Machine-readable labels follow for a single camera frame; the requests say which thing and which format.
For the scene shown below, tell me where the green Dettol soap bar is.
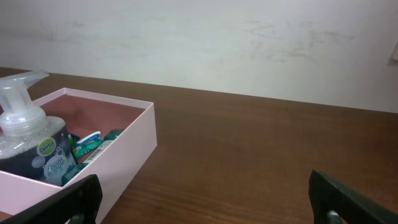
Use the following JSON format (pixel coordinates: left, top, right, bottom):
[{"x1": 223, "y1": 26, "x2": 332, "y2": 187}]
[{"x1": 62, "y1": 129, "x2": 124, "y2": 185}]

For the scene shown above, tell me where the pink box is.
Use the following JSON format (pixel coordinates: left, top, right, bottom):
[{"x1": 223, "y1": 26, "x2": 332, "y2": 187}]
[{"x1": 1, "y1": 88, "x2": 157, "y2": 223}]

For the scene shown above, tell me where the clear foam soap pump bottle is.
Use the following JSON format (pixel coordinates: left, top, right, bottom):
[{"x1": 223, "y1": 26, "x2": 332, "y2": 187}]
[{"x1": 1, "y1": 70, "x2": 76, "y2": 186}]

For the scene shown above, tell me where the green Colgate toothpaste tube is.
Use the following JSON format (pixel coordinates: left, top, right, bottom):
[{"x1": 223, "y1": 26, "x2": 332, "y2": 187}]
[{"x1": 73, "y1": 138, "x2": 103, "y2": 159}]

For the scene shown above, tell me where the beige wall thermostat panel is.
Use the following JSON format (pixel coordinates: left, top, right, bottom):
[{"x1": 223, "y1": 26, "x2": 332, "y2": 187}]
[{"x1": 391, "y1": 44, "x2": 398, "y2": 62}]

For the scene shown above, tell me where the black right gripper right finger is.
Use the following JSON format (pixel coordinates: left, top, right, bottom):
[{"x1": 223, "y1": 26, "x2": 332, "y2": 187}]
[{"x1": 308, "y1": 170, "x2": 397, "y2": 224}]

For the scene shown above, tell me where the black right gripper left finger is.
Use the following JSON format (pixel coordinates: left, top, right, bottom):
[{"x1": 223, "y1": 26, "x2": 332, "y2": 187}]
[{"x1": 1, "y1": 174, "x2": 103, "y2": 224}]

